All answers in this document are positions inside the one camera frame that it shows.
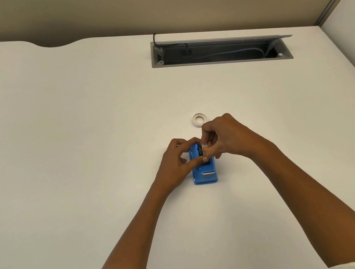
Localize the person's left hand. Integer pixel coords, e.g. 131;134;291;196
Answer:
146;133;214;198

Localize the person's right hand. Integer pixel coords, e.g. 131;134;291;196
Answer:
197;107;272;166

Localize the blue tape dispenser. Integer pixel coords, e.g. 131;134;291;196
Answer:
187;140;220;187

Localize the person's right forearm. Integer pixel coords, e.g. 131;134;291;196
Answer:
244;126;355;269

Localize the person's left forearm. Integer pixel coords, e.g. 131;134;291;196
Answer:
58;179;184;269

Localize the white tape roll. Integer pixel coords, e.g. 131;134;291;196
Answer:
191;112;208;127

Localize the gray desk cable tray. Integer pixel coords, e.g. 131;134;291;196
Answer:
147;18;297;82

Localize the black cable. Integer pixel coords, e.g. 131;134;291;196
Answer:
152;28;193;61

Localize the gray cable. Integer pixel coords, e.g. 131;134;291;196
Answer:
191;42;268;69

